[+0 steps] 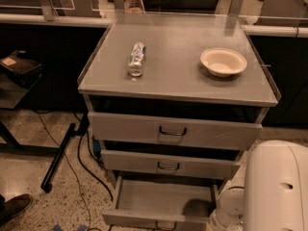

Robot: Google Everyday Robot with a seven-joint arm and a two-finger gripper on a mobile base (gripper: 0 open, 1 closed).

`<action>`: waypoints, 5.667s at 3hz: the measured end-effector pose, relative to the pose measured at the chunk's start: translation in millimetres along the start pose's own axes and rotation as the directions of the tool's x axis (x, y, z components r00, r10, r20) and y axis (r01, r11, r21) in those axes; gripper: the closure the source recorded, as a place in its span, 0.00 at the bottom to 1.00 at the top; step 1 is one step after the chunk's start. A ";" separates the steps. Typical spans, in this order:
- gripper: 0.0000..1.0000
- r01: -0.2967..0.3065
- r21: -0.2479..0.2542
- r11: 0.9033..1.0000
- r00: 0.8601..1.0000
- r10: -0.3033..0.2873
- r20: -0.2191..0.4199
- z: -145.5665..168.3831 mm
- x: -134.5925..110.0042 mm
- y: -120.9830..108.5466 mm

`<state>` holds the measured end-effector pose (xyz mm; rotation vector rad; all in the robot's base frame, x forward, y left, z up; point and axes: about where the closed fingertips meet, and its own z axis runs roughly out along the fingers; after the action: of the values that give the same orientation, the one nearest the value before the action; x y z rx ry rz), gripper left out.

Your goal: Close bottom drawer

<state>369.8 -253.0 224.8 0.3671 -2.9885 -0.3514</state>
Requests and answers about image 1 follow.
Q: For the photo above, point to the white paper bowl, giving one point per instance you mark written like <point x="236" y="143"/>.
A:
<point x="223" y="62"/>

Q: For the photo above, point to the clear plastic jar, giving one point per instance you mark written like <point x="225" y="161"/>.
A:
<point x="134" y="6"/>

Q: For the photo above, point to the black box with label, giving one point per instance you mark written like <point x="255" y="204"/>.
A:
<point x="22" y="71"/>

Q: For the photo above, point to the grey drawer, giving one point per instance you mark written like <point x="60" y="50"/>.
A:
<point x="169" y="165"/>
<point x="174" y="131"/>
<point x="162" y="203"/>

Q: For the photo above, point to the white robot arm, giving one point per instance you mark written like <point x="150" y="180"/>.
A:
<point x="275" y="192"/>

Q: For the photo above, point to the dark shoe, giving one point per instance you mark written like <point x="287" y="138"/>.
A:
<point x="13" y="207"/>

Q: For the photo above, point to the grey drawer cabinet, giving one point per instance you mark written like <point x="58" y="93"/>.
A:
<point x="174" y="81"/>

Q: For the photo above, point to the black stand leg bar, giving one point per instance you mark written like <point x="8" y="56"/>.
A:
<point x="46" y="183"/>

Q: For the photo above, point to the crushed silver can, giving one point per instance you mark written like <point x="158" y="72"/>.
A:
<point x="136" y="60"/>

